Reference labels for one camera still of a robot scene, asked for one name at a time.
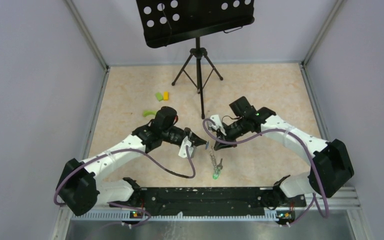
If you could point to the green curved block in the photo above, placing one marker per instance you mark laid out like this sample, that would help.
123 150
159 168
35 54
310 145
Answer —
147 113

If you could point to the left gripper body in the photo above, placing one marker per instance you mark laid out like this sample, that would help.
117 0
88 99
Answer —
173 135

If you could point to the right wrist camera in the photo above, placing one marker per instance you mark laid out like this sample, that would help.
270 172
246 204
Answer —
216 125

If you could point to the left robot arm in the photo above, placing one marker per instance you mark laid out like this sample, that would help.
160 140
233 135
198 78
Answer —
81 186

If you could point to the green key tag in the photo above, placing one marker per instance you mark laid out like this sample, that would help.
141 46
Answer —
216 174

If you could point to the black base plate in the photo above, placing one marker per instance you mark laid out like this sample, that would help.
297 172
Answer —
210 201

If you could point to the silver key on green tag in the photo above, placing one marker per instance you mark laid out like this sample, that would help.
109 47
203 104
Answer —
220 164

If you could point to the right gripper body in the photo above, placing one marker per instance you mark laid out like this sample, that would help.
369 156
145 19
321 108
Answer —
236 129

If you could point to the black music stand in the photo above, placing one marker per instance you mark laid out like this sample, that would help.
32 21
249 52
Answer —
167 22

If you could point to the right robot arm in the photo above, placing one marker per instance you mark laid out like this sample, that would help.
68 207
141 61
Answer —
329 161

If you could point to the yellow block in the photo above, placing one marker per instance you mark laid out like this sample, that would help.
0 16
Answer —
166 96

